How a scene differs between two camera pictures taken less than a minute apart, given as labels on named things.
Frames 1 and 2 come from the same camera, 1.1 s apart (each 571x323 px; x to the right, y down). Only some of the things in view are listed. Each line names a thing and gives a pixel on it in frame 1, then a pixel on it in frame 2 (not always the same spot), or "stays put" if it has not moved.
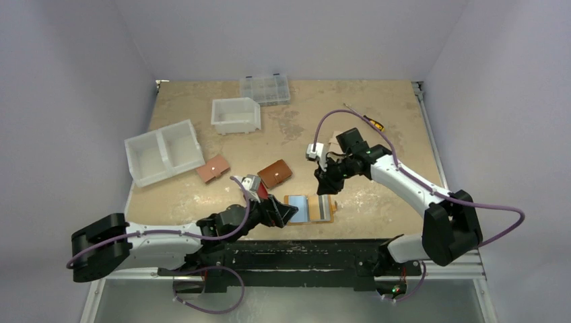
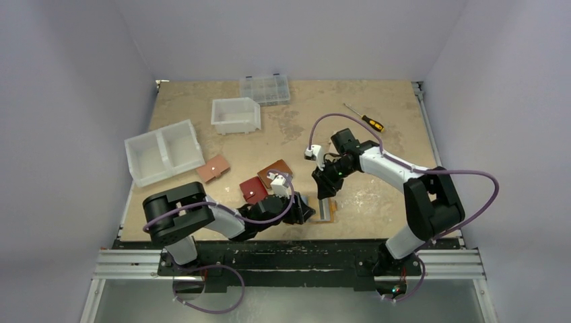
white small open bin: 236,115 stays put
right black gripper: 330,171 stays put
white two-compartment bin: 163,153 stays put
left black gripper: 273,212 -> 299,212
